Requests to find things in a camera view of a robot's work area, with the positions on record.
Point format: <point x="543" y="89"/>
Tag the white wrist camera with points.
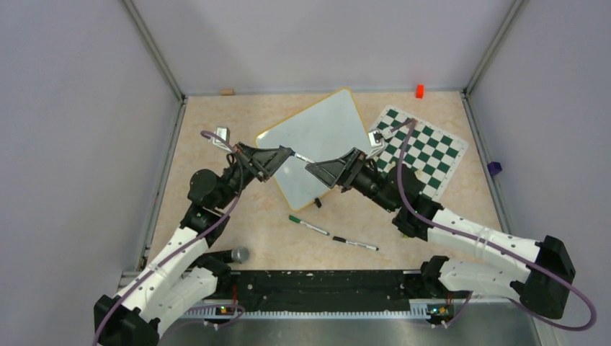
<point x="376" y="138"/>
<point x="223" y="132"/>

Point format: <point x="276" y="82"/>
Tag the yellow framed whiteboard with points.
<point x="326" y="130"/>

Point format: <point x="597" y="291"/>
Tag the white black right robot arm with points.
<point x="507" y="266"/>

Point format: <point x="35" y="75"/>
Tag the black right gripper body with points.
<point x="363" y="179"/>

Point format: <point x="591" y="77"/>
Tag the green white chess mat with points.
<point x="433" y="154"/>

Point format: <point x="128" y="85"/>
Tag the orange red small block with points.
<point x="420" y="90"/>

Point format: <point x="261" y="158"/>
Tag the green capped marker pen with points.
<point x="308" y="225"/>

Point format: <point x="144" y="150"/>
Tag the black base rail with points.
<point x="320" y="291"/>

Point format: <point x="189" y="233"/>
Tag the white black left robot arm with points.
<point x="180" y="275"/>

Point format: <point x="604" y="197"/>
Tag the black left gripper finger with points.
<point x="250" y="152"/>
<point x="269" y="167"/>

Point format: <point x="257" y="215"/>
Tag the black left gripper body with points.
<point x="242" y="161"/>

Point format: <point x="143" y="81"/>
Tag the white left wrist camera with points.
<point x="223" y="132"/>

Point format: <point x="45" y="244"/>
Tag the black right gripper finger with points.
<point x="328" y="178"/>
<point x="335" y="165"/>

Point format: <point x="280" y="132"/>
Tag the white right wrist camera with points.
<point x="376" y="138"/>

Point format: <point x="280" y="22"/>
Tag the black capped marker pen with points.
<point x="355" y="243"/>

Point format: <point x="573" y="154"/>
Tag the purple small object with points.
<point x="494" y="168"/>

